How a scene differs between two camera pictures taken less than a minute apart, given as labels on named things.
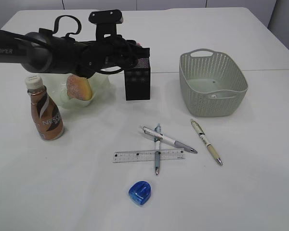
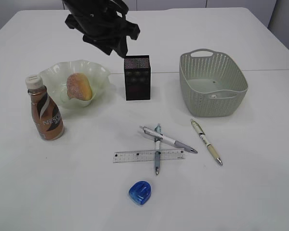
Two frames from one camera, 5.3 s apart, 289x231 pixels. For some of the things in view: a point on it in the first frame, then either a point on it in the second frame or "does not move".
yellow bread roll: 78,88 does not move
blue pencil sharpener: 140,192 does not move
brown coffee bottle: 45,114 does not move
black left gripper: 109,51 → 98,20
